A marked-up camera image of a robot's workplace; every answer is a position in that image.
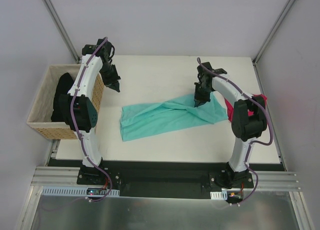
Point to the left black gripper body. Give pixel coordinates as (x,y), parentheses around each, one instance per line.
(112,80)

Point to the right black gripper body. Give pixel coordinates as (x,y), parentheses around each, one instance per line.
(200,96)

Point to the teal t shirt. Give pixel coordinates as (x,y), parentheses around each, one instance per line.
(149,119)

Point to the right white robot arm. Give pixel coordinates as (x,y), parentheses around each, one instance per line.
(248,120)

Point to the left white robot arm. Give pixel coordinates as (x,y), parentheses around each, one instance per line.
(79,112)

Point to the folded pink t shirt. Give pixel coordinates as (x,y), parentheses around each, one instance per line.
(230,108)

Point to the black t shirt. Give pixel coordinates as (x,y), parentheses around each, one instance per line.
(64,84)

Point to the wicker laundry basket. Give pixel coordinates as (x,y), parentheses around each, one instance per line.
(42,109)

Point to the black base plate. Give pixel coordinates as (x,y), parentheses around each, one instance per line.
(170,190)

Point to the right slotted cable duct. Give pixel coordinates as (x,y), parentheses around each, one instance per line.
(222,195)

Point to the slotted cable duct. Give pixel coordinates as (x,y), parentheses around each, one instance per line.
(222,195)
(79,192)

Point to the aluminium rail frame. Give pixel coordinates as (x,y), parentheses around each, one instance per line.
(269,177)

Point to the left slotted cable duct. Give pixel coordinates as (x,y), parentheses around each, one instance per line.
(79,192)

